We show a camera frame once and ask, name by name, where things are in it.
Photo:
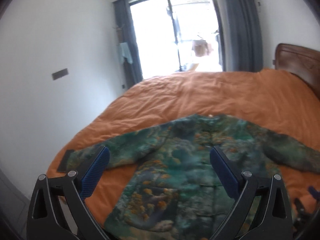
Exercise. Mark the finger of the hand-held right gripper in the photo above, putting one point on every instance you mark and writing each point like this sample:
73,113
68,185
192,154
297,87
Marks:
314,192

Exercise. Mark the green landscape printed jacket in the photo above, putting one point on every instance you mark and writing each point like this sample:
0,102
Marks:
175,170

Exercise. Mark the hanging brown garment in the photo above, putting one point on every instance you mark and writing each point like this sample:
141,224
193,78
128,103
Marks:
200,48

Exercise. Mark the light blue hanging towel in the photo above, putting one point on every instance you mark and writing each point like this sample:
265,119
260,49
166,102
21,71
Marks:
125,52

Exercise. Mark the brown wooden headboard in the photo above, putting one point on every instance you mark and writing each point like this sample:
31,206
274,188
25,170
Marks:
300,60

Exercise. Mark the grey curtain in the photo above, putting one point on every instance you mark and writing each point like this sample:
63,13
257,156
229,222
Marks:
123,17
242,30

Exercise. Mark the orange bedspread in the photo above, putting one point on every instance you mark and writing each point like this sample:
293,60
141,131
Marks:
200,92

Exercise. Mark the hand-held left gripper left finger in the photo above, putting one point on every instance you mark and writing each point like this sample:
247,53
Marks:
96,170

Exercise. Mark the glass balcony door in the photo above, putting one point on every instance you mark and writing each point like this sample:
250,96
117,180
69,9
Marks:
152,35

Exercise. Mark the dark wall switch plate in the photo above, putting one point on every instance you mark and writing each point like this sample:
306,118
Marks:
60,74

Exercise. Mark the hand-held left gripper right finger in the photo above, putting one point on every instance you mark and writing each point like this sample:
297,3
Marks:
223,170

